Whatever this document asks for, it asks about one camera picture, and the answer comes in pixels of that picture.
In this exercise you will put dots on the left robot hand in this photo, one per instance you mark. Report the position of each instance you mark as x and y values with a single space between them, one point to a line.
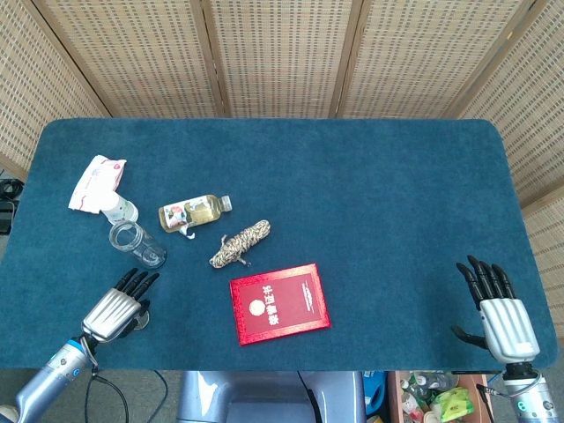
108 310

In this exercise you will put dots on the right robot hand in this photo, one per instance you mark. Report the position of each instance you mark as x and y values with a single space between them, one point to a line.
506 326

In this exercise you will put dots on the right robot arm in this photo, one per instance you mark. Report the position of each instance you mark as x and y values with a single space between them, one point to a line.
531 396

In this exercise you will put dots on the clear tall glass bottle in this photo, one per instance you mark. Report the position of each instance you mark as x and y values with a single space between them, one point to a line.
150 257

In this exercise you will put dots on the green snack pack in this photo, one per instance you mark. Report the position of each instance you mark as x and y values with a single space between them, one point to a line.
454 403

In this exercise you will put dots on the white bottle lid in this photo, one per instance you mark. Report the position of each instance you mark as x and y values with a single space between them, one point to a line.
119 211

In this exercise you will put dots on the pink white tissue pack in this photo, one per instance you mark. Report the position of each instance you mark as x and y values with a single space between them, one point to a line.
94 180

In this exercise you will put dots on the cardboard box of trash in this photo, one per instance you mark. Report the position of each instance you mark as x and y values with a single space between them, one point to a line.
395 396

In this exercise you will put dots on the plastic bottle with yellow liquid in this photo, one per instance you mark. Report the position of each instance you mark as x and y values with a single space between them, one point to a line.
198 213

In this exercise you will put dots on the black box device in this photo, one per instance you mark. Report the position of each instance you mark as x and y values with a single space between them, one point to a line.
5 218

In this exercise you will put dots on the blue plastic container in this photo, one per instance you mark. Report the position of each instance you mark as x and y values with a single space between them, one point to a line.
374 392

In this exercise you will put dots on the red honor certificate folder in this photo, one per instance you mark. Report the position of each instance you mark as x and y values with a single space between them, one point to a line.
282 304

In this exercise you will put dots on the grey blue robot torso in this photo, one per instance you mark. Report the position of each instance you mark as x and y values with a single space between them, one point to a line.
264 396

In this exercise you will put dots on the blue velvet table cover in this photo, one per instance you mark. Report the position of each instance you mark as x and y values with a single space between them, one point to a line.
374 198

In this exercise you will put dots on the woven bamboo folding screen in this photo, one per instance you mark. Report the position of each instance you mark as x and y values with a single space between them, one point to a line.
282 53

